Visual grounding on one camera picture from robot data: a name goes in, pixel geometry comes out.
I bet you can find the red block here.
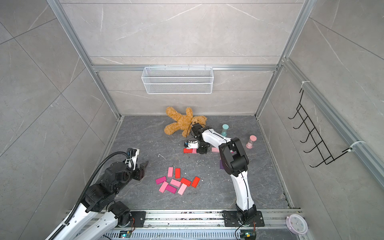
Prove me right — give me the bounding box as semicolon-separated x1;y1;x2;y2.
191;177;200;188
183;149;194;154
181;178;192;187
175;168;181;179

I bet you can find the magenta block lower left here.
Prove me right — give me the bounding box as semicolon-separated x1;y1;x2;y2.
166;185;178;194

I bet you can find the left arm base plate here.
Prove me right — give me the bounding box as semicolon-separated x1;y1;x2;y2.
119;211;147;228

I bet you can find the left black cable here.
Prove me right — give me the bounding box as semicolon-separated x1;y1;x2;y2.
49;151;130;240

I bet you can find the brown teddy bear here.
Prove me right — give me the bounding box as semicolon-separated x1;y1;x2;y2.
164;107;207;138

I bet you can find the pink sand timer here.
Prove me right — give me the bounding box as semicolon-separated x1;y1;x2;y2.
246;135;257;149

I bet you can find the black wire hook rack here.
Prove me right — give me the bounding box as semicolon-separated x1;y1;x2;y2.
288;89;353;168

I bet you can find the magenta block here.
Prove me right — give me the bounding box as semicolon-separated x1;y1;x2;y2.
166;185;178;194
156;176;167;185

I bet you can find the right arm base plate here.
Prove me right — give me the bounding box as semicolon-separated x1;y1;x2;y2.
222;210;265;227

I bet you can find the white wire mesh basket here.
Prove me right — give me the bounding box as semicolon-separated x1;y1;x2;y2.
142;66;214;94

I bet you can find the lilac round clock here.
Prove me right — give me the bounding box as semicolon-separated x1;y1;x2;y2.
286;214;309;235

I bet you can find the teal sand timer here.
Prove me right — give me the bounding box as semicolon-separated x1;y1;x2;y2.
221;124;229;137

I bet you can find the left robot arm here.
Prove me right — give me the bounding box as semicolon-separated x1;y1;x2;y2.
47;161;149;240

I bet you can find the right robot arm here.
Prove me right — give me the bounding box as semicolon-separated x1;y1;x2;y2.
191;124;257;224

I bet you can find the magenta block far left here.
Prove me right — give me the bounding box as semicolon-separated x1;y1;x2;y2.
156;176;167;185

